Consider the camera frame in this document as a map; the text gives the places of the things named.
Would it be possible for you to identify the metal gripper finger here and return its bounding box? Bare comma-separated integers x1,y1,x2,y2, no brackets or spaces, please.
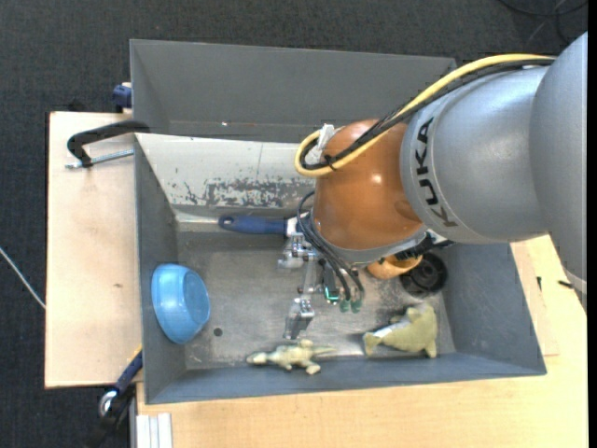
277,232,319,271
283,297,316,341

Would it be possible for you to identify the pale green toy crocodile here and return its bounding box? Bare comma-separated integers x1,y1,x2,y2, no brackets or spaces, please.
245,338,339,376

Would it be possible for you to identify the grey metal bin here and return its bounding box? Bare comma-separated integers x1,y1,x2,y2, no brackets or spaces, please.
129,38,548,406

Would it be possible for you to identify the orange plastic cup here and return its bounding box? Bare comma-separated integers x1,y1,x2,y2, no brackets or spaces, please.
367,253,424,281

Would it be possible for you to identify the black round lid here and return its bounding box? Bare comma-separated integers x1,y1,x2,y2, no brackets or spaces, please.
399,251,450,298

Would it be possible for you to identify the pale green plush toy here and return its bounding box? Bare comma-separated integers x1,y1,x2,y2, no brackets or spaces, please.
362,301,439,360

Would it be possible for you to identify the blue plastic bowl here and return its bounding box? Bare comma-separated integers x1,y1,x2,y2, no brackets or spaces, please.
149,262,213,345

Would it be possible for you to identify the pale wood board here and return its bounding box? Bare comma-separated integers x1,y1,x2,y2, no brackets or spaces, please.
44,110,144,389

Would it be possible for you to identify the blue handled tool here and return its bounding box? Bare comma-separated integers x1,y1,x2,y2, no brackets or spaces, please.
217,214,300,239

